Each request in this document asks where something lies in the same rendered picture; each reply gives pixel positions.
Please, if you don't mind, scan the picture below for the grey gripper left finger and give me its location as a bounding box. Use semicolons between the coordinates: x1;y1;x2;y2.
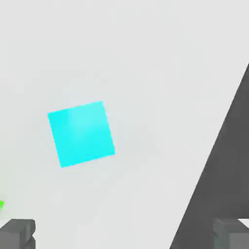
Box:
0;218;36;249

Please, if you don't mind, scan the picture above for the large cyan box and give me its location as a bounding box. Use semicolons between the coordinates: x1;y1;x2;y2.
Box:
47;100;116;168

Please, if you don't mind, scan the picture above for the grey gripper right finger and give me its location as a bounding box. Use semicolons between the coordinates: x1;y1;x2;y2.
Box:
213;218;249;249

